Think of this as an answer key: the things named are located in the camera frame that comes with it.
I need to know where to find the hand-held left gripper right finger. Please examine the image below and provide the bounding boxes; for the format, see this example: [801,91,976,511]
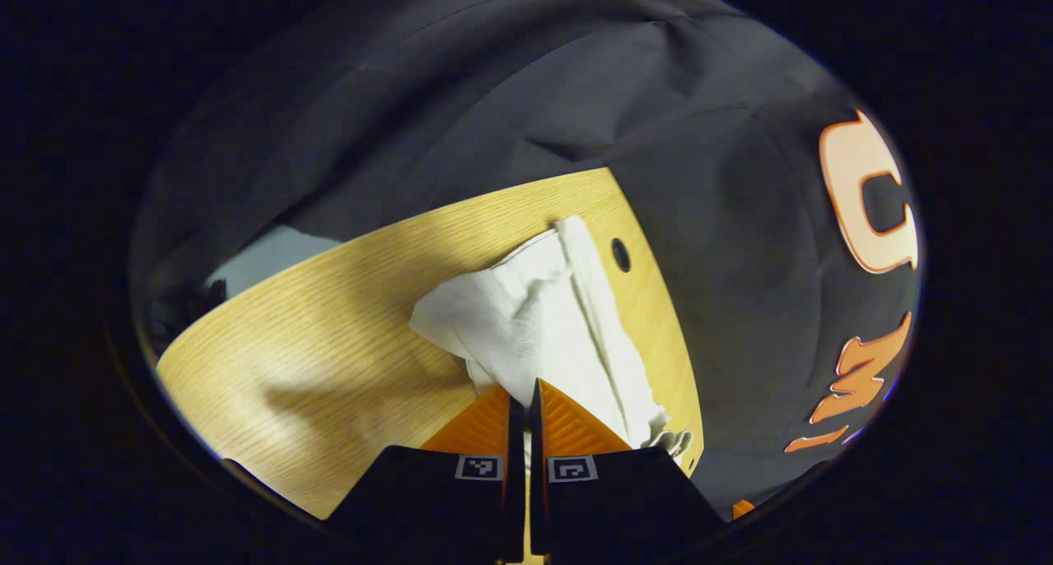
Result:
[529,377,729,558]

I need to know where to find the black backdrop cloth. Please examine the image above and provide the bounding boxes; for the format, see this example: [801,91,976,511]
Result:
[132,0,924,518]

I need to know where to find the white jeans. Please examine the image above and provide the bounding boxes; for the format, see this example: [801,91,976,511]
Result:
[409,214,695,467]

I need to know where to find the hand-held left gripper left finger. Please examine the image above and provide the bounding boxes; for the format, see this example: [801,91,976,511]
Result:
[325,382,527,562]

